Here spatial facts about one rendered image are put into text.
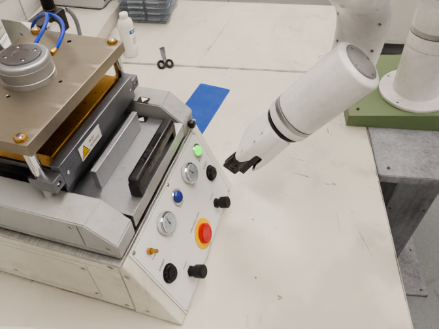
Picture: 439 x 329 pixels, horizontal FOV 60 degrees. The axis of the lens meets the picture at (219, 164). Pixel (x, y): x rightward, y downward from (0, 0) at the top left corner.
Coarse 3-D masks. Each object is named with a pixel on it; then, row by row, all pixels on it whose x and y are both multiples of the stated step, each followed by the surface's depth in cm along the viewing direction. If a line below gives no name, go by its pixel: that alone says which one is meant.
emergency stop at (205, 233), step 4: (204, 224) 75; (200, 228) 74; (204, 228) 75; (208, 228) 76; (200, 232) 74; (204, 232) 75; (208, 232) 76; (200, 236) 74; (204, 236) 74; (208, 236) 76; (200, 240) 74; (204, 240) 74; (208, 240) 76
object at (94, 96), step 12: (96, 84) 65; (108, 84) 65; (96, 96) 63; (84, 108) 61; (72, 120) 59; (84, 120) 59; (60, 132) 57; (72, 132) 57; (48, 144) 55; (60, 144) 55; (0, 156) 58; (12, 156) 56; (48, 156) 53; (48, 168) 56
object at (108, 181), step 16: (128, 128) 66; (144, 128) 71; (176, 128) 71; (112, 144) 62; (128, 144) 67; (144, 144) 68; (176, 144) 70; (96, 160) 65; (112, 160) 62; (128, 160) 65; (160, 160) 65; (96, 176) 59; (112, 176) 62; (128, 176) 62; (160, 176) 65; (80, 192) 60; (96, 192) 60; (112, 192) 60; (128, 192) 60; (128, 208) 58; (144, 208) 61
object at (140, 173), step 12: (168, 120) 66; (156, 132) 64; (168, 132) 65; (156, 144) 62; (144, 156) 60; (156, 156) 62; (144, 168) 58; (132, 180) 57; (144, 180) 59; (132, 192) 59; (144, 192) 60
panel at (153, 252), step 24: (192, 144) 76; (216, 168) 84; (168, 192) 68; (192, 192) 74; (216, 192) 82; (192, 216) 73; (216, 216) 81; (144, 240) 61; (168, 240) 66; (192, 240) 72; (144, 264) 60; (168, 264) 65; (192, 264) 71; (168, 288) 65; (192, 288) 71
